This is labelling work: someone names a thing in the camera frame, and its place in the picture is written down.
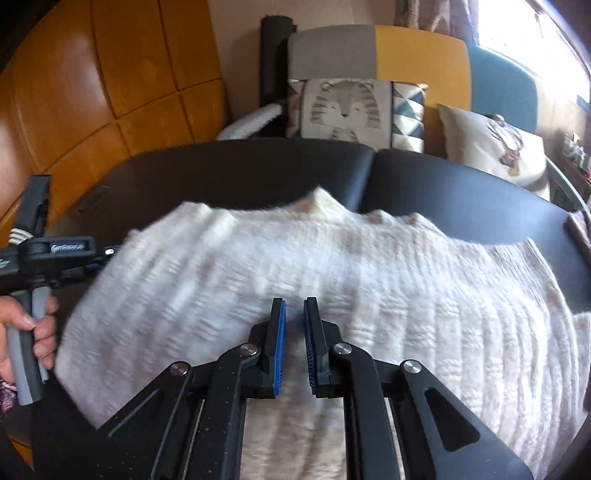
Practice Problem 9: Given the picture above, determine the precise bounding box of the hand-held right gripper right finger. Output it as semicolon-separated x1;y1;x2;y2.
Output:
302;297;534;480

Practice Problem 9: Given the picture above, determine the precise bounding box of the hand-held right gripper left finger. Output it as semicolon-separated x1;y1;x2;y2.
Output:
107;297;288;480

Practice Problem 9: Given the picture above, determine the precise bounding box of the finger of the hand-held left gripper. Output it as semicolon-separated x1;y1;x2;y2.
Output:
87;244;124;274

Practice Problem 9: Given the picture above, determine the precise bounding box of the white knit sweater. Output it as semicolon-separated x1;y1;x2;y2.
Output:
54;186;591;480

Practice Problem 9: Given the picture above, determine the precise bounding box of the person's left forearm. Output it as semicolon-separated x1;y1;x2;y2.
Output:
0;377;20;418

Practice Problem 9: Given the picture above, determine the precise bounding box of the person's left hand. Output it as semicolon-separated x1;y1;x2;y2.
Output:
0;295;60;385

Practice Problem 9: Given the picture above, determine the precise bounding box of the orange wooden cabinet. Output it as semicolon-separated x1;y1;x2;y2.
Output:
0;0;230;234

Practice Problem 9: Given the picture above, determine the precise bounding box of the tiger print cushion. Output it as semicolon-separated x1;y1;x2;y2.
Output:
285;77;428;154

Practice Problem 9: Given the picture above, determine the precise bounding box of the black rolled mat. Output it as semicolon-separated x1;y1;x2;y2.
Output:
259;15;297;110

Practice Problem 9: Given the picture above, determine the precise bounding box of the white deer print cushion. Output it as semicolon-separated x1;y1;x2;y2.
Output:
435;103;553;200

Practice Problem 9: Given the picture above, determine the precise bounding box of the pink garment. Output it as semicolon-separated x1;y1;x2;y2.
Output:
565;210;591;260

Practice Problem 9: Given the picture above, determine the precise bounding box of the grey yellow blue sofa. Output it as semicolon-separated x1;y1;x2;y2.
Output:
216;24;540;155

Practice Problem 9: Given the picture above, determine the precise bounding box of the brown curtain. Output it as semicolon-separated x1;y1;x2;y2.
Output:
394;0;484;45

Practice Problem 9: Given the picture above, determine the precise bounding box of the bright window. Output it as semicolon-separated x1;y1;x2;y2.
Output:
479;0;591;81

